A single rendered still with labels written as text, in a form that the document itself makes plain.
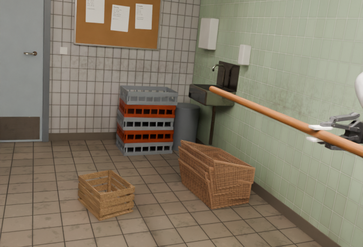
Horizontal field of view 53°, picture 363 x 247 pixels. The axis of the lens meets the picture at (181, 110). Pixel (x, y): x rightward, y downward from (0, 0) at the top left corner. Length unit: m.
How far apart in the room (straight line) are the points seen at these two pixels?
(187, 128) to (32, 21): 2.15
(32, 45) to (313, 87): 3.03
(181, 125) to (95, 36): 1.48
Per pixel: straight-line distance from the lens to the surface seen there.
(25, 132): 4.65
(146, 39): 4.65
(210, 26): 4.33
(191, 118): 4.40
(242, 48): 3.69
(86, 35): 4.51
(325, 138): 1.15
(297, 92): 3.12
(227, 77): 4.07
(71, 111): 4.63
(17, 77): 4.51
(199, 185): 3.26
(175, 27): 4.79
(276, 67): 3.36
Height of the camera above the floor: 1.46
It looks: 12 degrees down
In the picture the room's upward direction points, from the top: 6 degrees clockwise
